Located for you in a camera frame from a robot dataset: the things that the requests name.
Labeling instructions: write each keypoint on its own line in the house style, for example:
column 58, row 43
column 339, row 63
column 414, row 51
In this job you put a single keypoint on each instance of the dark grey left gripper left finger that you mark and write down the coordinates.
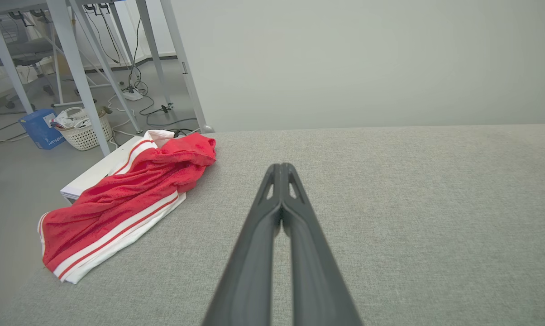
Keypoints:
column 250, row 271

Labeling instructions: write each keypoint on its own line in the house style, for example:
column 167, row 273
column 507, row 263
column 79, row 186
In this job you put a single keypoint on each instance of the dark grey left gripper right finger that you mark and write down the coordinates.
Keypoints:
column 317, row 280

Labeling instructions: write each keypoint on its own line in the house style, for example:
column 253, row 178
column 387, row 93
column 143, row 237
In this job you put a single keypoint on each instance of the red and white shirt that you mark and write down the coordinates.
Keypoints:
column 132, row 194

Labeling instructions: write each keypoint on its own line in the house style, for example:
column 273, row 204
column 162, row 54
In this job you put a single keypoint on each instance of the white equipment case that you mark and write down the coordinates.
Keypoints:
column 91, row 174

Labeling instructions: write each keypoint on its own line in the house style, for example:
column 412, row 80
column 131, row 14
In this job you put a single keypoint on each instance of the white power strip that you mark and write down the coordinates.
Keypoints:
column 133, row 95

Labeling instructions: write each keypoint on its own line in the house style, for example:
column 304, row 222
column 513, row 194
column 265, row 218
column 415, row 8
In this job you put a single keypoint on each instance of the white plastic laundry basket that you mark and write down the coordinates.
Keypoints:
column 84, row 136

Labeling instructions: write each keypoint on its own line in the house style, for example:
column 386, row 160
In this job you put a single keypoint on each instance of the blue cardboard box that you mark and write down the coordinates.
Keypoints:
column 39, row 129

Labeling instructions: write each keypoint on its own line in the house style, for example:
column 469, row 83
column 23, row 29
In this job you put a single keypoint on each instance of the grey office chair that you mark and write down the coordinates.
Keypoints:
column 26, row 50

